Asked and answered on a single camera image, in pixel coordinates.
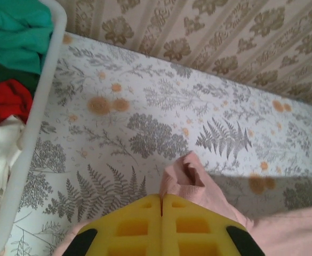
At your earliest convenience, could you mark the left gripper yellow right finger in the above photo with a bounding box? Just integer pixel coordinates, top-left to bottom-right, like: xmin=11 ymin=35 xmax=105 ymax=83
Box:
xmin=162 ymin=196 xmax=266 ymax=256

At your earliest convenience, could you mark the red t-shirt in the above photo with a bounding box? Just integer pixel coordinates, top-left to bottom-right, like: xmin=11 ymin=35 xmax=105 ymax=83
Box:
xmin=0 ymin=79 xmax=34 ymax=126

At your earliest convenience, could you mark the teal t-shirt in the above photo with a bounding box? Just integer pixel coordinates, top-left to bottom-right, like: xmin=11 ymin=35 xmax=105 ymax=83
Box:
xmin=0 ymin=0 xmax=54 ymax=75

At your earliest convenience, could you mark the floral table cover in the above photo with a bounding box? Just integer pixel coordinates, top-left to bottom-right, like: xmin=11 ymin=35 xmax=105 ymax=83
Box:
xmin=1 ymin=31 xmax=312 ymax=256

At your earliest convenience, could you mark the dark green t-shirt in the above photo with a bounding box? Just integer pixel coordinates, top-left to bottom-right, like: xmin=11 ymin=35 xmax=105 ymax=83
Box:
xmin=0 ymin=54 xmax=42 ymax=94

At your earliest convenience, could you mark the pink printed t-shirt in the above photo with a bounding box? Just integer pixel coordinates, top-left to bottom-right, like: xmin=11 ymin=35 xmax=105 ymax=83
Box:
xmin=54 ymin=150 xmax=312 ymax=256

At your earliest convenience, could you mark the white plastic laundry basket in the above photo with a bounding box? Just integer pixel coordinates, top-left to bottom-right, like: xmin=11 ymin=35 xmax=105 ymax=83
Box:
xmin=0 ymin=0 xmax=67 ymax=256

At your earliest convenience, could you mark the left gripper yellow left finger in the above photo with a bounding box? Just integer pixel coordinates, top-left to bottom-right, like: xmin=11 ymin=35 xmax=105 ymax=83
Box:
xmin=65 ymin=194 xmax=164 ymax=256

